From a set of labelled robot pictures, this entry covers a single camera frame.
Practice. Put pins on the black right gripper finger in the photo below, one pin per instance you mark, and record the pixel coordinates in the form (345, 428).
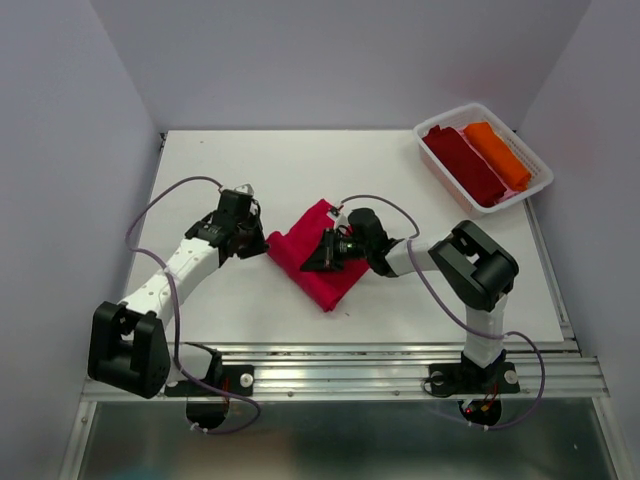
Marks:
(321, 252)
(331, 266)

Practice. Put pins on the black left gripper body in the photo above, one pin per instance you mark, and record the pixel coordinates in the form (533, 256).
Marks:
(243, 227)

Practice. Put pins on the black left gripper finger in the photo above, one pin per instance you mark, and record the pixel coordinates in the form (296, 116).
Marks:
(238, 247)
(257, 244)

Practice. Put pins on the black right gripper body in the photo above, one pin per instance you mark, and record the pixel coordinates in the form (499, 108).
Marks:
(347, 246)

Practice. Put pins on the crimson red t shirt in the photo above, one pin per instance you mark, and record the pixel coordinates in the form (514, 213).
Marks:
(289, 251)

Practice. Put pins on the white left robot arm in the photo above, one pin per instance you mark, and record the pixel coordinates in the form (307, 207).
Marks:
(128, 347)

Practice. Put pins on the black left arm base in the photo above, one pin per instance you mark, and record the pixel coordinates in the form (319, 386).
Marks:
(208, 365)

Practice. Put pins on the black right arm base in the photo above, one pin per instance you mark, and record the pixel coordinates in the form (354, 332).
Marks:
(466, 378)

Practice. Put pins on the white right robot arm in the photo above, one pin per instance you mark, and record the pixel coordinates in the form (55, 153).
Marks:
(480, 272)

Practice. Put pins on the dark red rolled shirt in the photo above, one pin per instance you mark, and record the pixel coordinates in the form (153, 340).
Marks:
(466, 166)

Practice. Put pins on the white plastic basket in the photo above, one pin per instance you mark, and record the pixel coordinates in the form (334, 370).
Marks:
(458, 118)

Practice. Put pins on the orange rolled shirt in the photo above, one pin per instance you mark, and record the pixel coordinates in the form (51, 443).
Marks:
(499, 156)

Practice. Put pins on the aluminium rail frame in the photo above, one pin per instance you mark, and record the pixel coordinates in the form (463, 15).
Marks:
(317, 372)

